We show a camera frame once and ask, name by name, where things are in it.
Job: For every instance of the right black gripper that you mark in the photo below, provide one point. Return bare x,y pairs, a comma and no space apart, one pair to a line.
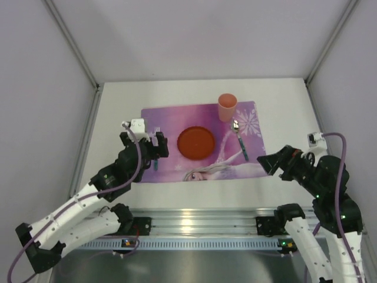
283,164

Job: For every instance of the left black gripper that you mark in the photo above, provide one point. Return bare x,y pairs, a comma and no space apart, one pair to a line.
150,146

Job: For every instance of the teal handled fork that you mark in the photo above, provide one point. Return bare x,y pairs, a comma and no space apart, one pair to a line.
156,141

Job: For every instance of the red plastic plate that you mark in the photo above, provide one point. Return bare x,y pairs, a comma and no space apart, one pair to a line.
196,143

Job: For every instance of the purple Frozen placemat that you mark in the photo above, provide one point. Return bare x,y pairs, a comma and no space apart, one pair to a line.
225,163

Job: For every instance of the teal handled spoon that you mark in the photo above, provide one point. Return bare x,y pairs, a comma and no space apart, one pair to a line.
236,129

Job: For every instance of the pink plastic cup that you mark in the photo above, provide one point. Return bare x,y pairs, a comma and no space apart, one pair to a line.
227,104

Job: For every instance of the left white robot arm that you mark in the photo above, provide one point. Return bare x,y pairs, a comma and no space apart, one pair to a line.
92,212

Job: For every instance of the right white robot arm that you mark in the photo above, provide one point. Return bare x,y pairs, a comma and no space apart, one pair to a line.
339,216

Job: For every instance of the aluminium mounting rail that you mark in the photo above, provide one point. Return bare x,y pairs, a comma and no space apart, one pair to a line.
195,223

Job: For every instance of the perforated cable duct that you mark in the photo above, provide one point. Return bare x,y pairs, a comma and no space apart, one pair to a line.
195,244

